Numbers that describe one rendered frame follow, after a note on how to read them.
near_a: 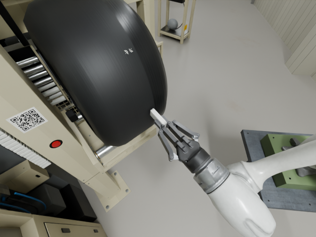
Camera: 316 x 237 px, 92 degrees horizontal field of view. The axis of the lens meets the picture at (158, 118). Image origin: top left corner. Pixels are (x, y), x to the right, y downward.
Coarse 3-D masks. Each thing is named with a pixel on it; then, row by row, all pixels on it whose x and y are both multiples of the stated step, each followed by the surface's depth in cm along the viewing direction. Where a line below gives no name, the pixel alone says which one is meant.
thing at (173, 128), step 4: (168, 124) 50; (172, 124) 50; (168, 128) 51; (172, 128) 49; (176, 128) 49; (172, 132) 51; (176, 132) 48; (180, 132) 49; (176, 136) 50; (180, 136) 48; (184, 136) 47; (180, 140) 49; (184, 140) 47; (188, 140) 47; (188, 144) 46; (192, 144) 46
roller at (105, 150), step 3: (102, 147) 75; (105, 147) 75; (108, 147) 75; (111, 147) 76; (114, 147) 76; (96, 150) 74; (99, 150) 74; (102, 150) 74; (105, 150) 74; (108, 150) 75; (111, 150) 76; (99, 153) 73; (102, 153) 74; (105, 153) 74; (99, 156) 73; (102, 156) 74
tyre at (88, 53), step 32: (64, 0) 40; (96, 0) 42; (32, 32) 39; (64, 32) 36; (96, 32) 39; (128, 32) 42; (64, 64) 37; (96, 64) 38; (128, 64) 42; (160, 64) 48; (96, 96) 40; (128, 96) 44; (160, 96) 52; (96, 128) 47; (128, 128) 50
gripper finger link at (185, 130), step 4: (176, 124) 50; (180, 124) 50; (180, 128) 50; (184, 128) 49; (188, 128) 50; (184, 132) 50; (188, 132) 49; (192, 132) 49; (188, 136) 51; (196, 136) 49
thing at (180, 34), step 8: (160, 0) 279; (168, 0) 298; (176, 0) 269; (184, 0) 268; (192, 0) 274; (160, 8) 290; (168, 8) 310; (184, 8) 263; (192, 8) 283; (160, 16) 301; (168, 16) 323; (184, 16) 271; (192, 16) 293; (160, 24) 313; (168, 24) 309; (176, 24) 305; (184, 24) 281; (160, 32) 321; (168, 32) 314; (176, 32) 312; (184, 32) 312
